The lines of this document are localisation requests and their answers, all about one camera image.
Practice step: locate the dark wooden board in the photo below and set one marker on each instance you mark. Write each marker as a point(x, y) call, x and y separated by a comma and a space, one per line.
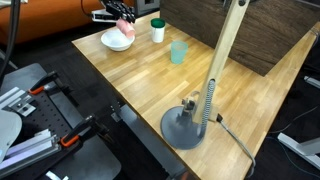
point(260, 30)

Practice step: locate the white desk leg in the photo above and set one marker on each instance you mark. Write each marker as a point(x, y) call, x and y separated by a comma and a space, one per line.
point(300, 146)

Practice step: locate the teal translucent cup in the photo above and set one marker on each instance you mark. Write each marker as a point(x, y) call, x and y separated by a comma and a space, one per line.
point(179, 53)

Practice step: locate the pink plastic cup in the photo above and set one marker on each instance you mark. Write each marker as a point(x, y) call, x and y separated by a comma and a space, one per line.
point(126, 29)

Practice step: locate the long aluminium rail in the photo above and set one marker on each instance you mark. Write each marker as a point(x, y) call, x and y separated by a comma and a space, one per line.
point(30, 153)

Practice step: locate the grey metal table frame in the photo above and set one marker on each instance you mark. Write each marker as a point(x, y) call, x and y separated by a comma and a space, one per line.
point(146, 140)

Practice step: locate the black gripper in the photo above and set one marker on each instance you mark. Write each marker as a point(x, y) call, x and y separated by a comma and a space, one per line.
point(120, 8)

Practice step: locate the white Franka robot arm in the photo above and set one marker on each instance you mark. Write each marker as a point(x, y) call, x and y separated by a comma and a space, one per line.
point(8, 133)

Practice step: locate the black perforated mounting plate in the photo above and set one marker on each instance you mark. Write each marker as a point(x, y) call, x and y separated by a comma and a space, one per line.
point(83, 163)

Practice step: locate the wooden desk lamp grey base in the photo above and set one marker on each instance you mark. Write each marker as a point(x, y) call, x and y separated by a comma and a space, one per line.
point(220, 60)

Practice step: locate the white mug with green lid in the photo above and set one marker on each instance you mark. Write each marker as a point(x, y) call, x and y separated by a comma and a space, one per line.
point(157, 33)

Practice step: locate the white bowl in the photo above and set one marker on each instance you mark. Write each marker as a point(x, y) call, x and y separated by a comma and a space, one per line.
point(115, 42)

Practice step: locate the orange floor mat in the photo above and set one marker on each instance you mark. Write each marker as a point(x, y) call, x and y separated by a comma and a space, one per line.
point(50, 16)

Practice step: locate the short aluminium extrusion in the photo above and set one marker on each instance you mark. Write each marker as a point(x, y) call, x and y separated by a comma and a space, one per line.
point(16, 101)

